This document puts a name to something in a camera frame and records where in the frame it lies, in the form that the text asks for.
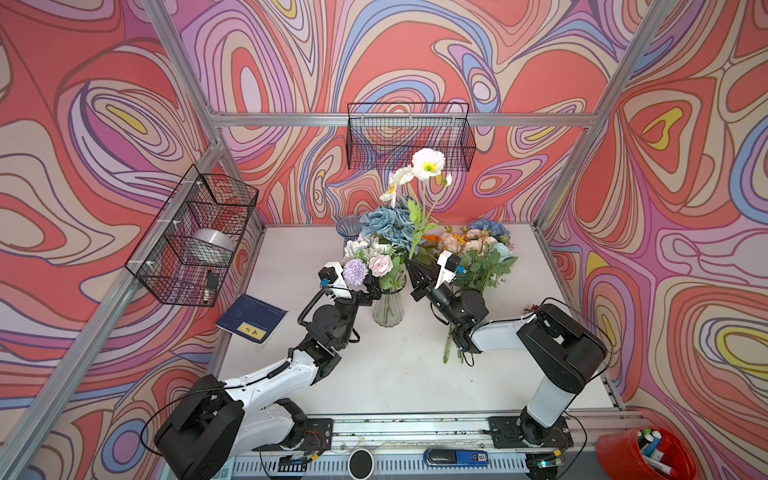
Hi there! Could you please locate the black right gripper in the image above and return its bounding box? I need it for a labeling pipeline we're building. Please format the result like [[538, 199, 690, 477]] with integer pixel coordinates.
[[404, 257, 461, 326]]

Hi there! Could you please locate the clear ribbed glass vase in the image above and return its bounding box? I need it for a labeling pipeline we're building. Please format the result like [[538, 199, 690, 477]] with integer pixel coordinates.
[[373, 282, 405, 328]]

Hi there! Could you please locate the white poppy stem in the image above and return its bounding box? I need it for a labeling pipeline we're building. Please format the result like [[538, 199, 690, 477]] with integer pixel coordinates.
[[379, 148, 453, 259]]

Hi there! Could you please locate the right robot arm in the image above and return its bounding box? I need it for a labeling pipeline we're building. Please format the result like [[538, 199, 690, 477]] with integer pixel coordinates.
[[406, 251, 608, 446]]

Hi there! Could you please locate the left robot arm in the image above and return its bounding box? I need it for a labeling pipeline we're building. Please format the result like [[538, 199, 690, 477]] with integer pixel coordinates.
[[153, 275, 382, 479]]

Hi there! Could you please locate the purple blue glass vase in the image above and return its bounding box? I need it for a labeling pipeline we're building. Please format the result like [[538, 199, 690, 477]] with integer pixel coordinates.
[[335, 214, 362, 241]]

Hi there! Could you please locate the mixed flower bouquet pile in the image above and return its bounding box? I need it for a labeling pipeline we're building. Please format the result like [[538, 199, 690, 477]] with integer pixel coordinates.
[[413, 220, 517, 362]]

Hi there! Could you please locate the dark blue notebook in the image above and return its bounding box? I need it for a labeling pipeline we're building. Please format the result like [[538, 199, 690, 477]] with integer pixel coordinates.
[[215, 294, 287, 344]]

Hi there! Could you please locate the white tape roll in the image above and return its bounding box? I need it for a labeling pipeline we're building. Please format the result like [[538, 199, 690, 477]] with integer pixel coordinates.
[[187, 228, 235, 266]]

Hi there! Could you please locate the blue black device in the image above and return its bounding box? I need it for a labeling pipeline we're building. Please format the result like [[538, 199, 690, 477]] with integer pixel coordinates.
[[423, 448, 489, 468]]

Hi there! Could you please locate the round black speaker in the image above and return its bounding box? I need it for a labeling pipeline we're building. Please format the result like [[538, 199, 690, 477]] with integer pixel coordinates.
[[348, 448, 375, 480]]

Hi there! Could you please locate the red pen cup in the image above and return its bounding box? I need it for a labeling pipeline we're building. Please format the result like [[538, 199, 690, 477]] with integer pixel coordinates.
[[596, 426, 698, 480]]

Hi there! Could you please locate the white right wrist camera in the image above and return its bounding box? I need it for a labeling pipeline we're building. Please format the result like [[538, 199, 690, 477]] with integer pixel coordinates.
[[435, 250, 465, 287]]

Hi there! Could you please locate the black wire basket back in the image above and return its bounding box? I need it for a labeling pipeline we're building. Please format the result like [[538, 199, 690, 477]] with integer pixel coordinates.
[[346, 100, 477, 172]]

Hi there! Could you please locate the black wire basket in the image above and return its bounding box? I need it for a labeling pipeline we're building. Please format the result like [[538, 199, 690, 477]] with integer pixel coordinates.
[[346, 100, 477, 172], [125, 166, 259, 307]]

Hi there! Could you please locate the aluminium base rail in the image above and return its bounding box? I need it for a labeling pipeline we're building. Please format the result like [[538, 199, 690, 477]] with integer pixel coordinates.
[[231, 410, 646, 479]]

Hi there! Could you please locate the black wire basket left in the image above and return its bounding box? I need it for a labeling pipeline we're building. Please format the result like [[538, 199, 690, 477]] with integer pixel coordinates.
[[125, 166, 259, 307]]

